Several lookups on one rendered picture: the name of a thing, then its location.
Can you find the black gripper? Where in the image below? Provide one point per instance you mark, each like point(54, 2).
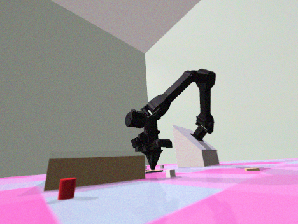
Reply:
point(153, 151)

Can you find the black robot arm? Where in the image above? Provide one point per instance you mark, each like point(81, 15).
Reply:
point(160, 104)

